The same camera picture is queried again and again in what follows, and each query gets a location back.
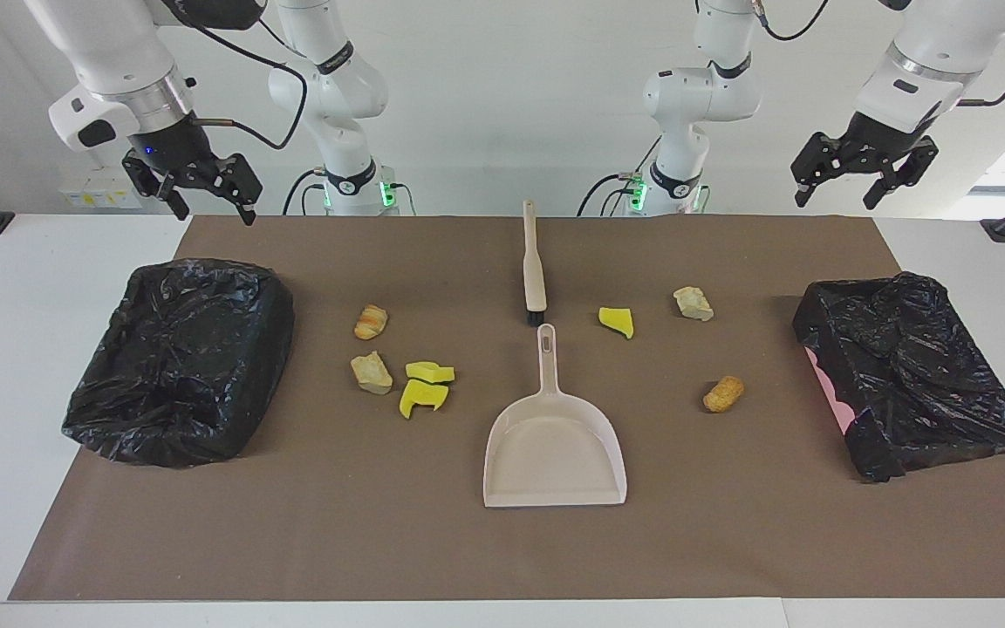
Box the brown bread roll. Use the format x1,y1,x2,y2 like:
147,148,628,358
702,375,746,413

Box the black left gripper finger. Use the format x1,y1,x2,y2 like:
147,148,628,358
790,133,849,208
862,138,940,212

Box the notched yellow chunk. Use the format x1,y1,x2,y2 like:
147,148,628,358
398,379,450,420

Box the pink bin with black bag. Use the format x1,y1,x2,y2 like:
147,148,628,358
792,271,1005,483

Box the yellow wedge chunk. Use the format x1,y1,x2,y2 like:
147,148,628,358
405,360,456,385

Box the beige brush black bristles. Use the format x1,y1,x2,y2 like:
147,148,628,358
522,200,548,327

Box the black base power cable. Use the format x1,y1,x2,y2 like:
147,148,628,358
283,168,322,216
577,135,665,217

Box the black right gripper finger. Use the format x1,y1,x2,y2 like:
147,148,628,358
123,150,191,221
197,154,263,228

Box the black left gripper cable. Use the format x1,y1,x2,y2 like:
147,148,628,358
751,0,1005,107

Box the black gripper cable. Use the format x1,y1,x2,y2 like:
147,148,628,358
751,0,1005,107
158,0,309,151

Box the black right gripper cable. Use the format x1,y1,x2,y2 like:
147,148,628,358
158,0,309,151

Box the pale flaky pastry chunk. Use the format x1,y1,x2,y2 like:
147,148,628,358
350,351,394,396

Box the flaky croissant pastry piece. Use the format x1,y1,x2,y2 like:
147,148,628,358
673,286,715,323

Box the bin lined with black bag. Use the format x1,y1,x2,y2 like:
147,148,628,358
62,257,296,469

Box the brown table mat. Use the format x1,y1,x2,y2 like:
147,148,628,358
8,215,1005,601

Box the beige plastic dustpan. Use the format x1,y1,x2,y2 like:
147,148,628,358
482,324,628,509

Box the small striped croissant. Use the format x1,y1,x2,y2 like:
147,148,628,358
353,304,389,341

